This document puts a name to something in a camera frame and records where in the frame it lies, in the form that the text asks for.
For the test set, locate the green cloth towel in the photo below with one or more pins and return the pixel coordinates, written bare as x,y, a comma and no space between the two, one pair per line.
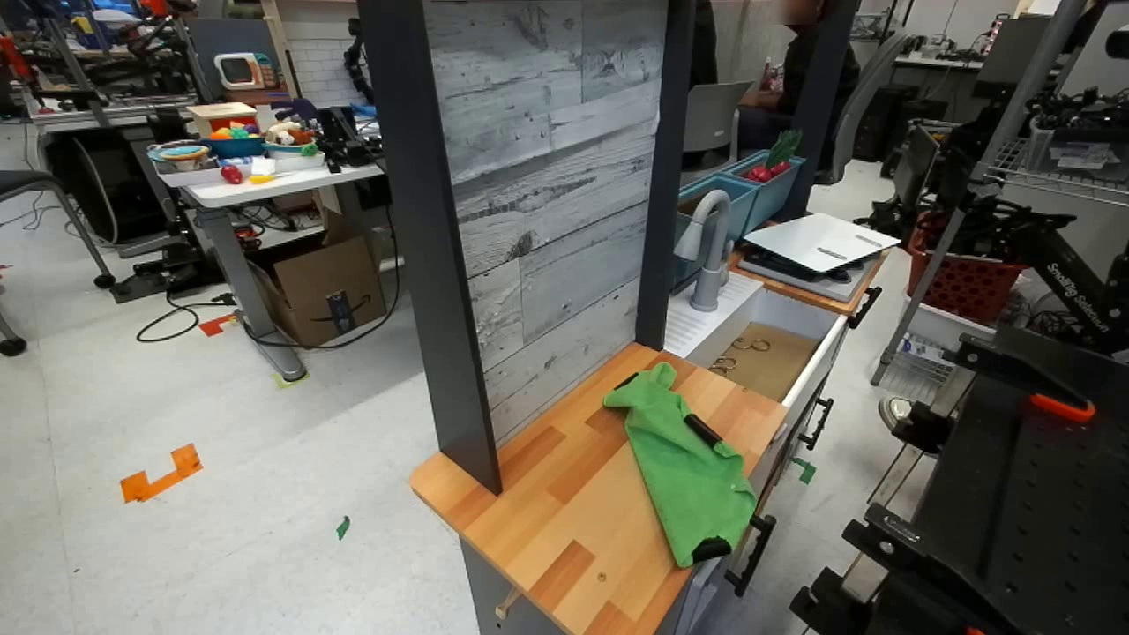
689,479

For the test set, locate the grey wood-print back panel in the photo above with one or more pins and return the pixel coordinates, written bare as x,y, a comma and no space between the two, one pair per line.
541,178

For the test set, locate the grey toy faucet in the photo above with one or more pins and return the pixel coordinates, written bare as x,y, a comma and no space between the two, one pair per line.
710,265

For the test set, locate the short black cylinder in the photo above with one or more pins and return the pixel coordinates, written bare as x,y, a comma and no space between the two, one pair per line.
702,430

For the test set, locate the blue plastic bin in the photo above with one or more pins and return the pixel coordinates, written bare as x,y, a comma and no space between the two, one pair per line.
779,198
719,214

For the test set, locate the wooden countertop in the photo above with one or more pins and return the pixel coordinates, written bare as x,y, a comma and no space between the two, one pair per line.
566,506

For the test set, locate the brown cardboard box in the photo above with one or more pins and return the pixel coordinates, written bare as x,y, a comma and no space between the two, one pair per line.
321,287

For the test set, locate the grey office chair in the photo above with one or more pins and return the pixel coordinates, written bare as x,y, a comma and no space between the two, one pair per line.
710,113

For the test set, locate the white flat board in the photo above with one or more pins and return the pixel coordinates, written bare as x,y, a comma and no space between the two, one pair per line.
816,243

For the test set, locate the green floor tape piece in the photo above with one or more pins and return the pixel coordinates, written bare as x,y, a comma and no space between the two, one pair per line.
801,471
342,526

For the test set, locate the white desk with grey leg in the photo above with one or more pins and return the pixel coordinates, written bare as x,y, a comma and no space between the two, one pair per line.
252,190

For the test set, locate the seated person in black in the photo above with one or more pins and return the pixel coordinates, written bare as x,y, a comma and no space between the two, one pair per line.
800,73

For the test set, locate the small orange floor tape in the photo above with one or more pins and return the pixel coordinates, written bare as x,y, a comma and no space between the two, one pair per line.
217,324

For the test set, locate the pile of colourful toys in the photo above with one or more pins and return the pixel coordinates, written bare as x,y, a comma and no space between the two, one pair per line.
240,140

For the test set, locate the grey metal tripod stand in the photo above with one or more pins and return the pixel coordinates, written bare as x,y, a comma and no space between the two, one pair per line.
939,250

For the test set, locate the red plastic crate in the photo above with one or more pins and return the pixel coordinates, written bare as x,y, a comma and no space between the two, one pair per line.
963,283

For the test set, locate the large orange floor tape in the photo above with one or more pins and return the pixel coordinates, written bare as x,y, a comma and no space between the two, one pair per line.
161,477

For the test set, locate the wide dark upright post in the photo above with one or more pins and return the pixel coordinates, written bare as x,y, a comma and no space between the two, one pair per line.
425,234

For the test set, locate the narrow dark upright post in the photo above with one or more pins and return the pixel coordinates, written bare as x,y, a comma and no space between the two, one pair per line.
663,178

